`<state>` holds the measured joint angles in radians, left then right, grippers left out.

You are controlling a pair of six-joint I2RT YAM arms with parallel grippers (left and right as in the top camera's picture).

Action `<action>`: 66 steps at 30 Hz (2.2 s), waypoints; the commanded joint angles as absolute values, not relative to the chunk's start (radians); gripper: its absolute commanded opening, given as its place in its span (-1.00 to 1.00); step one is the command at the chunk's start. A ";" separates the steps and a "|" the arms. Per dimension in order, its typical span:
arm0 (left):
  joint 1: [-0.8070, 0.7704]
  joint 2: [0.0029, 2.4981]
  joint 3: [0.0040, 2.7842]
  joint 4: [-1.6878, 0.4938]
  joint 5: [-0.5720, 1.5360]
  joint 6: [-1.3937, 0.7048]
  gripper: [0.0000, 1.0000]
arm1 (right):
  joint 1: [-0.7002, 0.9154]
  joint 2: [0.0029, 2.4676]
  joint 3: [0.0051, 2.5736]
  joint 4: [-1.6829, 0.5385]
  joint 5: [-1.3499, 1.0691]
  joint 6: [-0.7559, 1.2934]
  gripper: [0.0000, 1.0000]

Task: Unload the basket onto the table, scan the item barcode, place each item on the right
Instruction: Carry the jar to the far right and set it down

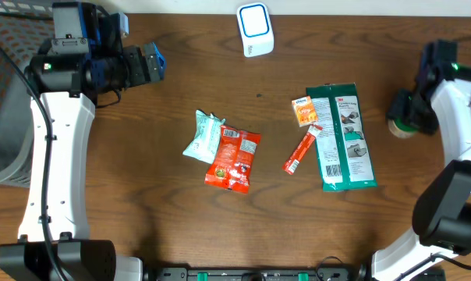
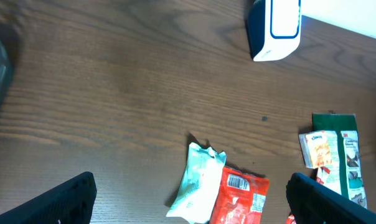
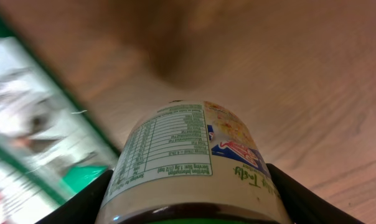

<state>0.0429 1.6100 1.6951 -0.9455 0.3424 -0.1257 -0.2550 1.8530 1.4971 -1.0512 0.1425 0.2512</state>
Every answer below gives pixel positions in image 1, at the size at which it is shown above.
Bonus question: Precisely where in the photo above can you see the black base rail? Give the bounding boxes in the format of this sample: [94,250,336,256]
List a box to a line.
[143,265,367,281]

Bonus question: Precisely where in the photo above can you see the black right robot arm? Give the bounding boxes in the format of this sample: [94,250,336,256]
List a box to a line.
[359,62,471,280]

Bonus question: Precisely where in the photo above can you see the small orange box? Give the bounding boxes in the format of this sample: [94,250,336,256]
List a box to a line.
[292,96,318,127]

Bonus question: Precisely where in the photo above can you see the grey plastic mesh basket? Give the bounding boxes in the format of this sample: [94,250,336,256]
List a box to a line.
[0,0,54,188]

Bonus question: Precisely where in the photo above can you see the green lid spice jar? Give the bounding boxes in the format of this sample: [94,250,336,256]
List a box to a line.
[388,119,417,139]

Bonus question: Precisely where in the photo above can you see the orange snack packet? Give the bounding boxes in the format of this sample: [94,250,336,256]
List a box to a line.
[204,125,261,194]

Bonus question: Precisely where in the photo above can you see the red sachet stick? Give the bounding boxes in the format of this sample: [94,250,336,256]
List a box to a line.
[282,125,323,175]

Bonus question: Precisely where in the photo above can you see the green product pouch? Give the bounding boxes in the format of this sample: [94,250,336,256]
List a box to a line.
[306,84,377,192]

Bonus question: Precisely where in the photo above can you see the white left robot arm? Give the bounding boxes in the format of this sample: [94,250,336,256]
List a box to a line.
[0,39,166,280]

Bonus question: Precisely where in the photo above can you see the mint green wipes pack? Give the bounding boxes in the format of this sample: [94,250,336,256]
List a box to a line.
[182,110,225,164]

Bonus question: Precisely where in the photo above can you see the white barcode scanner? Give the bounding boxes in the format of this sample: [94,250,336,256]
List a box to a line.
[236,2,274,58]

